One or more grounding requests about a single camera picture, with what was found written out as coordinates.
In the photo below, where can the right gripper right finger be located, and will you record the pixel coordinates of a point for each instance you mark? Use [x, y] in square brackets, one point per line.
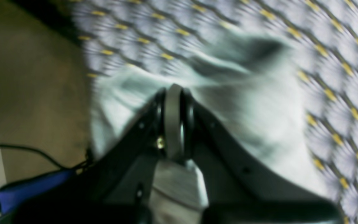
[240, 189]

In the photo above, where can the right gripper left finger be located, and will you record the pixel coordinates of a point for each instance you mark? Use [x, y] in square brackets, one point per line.
[116, 188]

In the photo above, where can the light grey T-shirt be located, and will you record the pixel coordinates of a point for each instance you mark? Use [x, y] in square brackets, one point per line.
[248, 83]

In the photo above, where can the fan-patterned grey tablecloth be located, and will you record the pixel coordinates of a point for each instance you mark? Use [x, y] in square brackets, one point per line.
[157, 36]

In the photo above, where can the blue clamp handle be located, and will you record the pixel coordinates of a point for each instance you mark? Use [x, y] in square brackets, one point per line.
[15, 193]

